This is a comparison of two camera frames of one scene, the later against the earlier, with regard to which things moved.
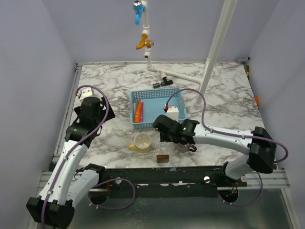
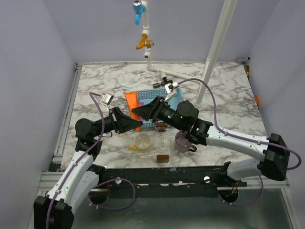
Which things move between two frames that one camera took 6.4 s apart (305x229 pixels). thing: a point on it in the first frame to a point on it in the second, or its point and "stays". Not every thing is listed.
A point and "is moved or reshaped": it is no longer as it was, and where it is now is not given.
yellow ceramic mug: x=142 y=141 stays
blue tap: x=139 y=8 stays
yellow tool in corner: x=247 y=70 stays
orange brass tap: x=144 y=42 stays
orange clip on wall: x=256 y=98 stays
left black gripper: x=103 y=111 to x=121 y=122
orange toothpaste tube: x=137 y=117 is moved or reshaped
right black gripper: x=164 y=138 to x=146 y=111
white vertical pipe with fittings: x=146 y=31 stays
